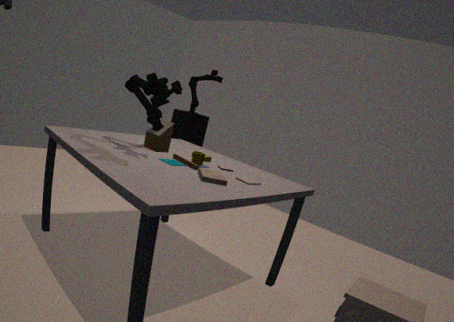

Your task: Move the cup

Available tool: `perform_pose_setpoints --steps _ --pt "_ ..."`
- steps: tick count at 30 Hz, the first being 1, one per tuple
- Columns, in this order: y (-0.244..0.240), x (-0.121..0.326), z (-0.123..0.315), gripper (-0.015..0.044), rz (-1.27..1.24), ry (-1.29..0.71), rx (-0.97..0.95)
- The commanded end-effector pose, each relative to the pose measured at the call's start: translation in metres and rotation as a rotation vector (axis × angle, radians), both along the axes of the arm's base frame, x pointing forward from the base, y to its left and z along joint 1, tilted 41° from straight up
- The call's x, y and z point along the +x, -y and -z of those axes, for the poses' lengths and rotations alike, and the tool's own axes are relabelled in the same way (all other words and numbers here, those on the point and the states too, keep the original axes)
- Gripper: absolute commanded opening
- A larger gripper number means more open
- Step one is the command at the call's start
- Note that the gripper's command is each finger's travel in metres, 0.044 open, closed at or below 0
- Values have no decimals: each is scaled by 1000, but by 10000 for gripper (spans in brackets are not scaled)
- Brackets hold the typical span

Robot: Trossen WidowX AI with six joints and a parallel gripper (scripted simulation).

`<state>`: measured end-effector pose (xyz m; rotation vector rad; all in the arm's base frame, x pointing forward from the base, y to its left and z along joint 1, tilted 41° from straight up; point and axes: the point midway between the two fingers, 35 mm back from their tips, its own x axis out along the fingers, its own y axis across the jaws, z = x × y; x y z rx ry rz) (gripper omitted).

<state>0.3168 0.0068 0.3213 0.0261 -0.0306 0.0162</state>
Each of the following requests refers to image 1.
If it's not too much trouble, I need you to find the brown long bar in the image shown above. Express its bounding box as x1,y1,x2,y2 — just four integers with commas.
173,154,199,170

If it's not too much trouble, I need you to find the yellow cup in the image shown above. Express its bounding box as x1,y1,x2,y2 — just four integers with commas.
191,151,205,165

